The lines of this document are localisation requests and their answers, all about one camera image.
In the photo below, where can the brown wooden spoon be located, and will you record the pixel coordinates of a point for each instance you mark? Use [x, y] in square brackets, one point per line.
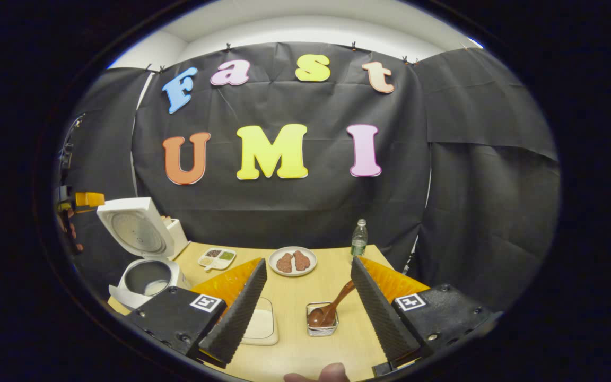
[322, 315]

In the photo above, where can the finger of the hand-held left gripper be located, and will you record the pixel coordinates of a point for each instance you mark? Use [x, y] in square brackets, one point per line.
[89, 200]

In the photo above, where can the clear green label water bottle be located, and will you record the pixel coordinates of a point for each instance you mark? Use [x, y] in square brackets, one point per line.
[359, 244]

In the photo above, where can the clear rice container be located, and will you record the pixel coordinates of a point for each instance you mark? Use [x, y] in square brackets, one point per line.
[263, 323]

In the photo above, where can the white rice cooker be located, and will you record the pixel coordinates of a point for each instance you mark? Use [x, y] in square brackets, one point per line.
[136, 228]

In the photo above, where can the white divided seasoning dish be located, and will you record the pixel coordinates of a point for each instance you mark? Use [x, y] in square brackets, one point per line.
[217, 259]

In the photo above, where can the metal mesh chopstick holder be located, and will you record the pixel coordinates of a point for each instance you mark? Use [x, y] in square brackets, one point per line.
[332, 330]

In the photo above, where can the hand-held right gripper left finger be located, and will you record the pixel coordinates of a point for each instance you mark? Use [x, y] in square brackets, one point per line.
[231, 323]

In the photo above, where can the white round plate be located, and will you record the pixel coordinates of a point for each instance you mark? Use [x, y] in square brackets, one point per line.
[292, 275]

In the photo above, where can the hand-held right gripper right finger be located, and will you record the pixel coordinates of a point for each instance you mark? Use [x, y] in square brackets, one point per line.
[382, 318]

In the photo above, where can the brown meat piece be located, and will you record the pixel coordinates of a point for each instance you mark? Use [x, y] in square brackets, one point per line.
[284, 263]
[302, 260]

